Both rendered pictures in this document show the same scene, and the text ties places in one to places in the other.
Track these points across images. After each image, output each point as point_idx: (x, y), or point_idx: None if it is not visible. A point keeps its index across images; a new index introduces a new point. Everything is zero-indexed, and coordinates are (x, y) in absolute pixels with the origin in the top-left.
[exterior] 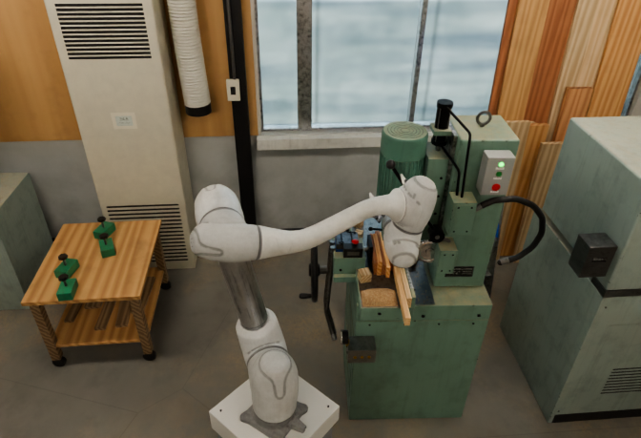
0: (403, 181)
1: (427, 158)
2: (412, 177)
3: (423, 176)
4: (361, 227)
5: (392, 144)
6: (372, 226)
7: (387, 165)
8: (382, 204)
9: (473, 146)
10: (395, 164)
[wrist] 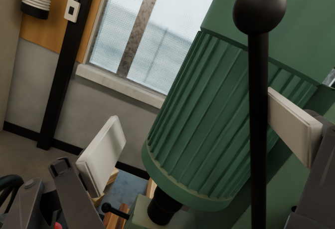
0: (302, 113)
1: (333, 92)
2: (269, 127)
3: (282, 141)
4: (109, 184)
5: None
6: (125, 188)
7: None
8: None
9: None
10: (284, 13)
